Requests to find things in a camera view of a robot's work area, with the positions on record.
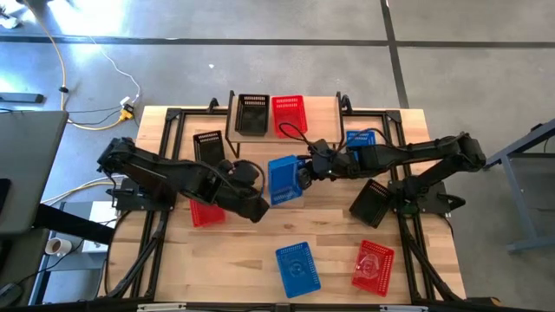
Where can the black object on desk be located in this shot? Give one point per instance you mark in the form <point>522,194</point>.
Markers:
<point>3,195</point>

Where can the red plastic basket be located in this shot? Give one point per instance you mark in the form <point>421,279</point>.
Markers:
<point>288,115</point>
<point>206,216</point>
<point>373,268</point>

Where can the grey-blue metal table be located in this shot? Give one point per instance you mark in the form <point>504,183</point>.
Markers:
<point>531,245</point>

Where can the black plastic basket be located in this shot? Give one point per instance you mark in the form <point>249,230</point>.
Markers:
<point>208,147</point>
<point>251,117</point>
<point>370,203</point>

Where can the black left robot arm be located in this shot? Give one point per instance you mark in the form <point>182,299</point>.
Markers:
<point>173,177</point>

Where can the white power plug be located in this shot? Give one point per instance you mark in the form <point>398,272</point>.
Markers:
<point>126,100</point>

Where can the dark flat bar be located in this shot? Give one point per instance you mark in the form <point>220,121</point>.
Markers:
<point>21,98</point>

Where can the black desk beam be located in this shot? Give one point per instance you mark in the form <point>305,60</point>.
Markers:
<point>73,225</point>

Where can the wooden shelf with black legs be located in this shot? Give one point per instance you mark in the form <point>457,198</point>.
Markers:
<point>323,121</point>

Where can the yellow power plug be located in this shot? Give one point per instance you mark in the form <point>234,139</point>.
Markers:
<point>126,114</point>

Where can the black aluminium rig frame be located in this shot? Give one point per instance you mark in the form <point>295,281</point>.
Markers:
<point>368,112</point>

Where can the blue plastic basket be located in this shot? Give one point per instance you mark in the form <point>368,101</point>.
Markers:
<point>298,271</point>
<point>282,177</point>
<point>360,138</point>

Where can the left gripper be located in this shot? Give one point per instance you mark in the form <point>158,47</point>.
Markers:
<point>240,175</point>

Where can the white crumpled cloth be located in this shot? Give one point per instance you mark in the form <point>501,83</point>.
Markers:
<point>11,19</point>

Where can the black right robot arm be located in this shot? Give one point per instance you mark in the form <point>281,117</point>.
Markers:
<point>412,151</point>

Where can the white paper cup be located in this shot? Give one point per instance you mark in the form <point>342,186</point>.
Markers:
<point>60,248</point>

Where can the silver metal bracket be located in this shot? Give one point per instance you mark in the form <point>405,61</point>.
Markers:
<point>152,307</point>
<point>403,308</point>

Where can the black computer mouse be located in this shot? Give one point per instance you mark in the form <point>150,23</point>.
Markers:
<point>8,295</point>

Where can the white power box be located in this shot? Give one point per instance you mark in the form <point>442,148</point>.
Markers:
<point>102,216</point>

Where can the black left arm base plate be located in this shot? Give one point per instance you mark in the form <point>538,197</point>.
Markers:
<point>130,201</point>

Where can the grey desk top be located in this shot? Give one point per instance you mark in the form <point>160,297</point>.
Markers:
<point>30,164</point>

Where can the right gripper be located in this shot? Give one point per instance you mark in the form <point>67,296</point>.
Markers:
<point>323,170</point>

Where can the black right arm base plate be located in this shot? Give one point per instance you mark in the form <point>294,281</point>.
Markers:
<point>429,203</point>

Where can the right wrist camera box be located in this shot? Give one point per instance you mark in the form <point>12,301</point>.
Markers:
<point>321,149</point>

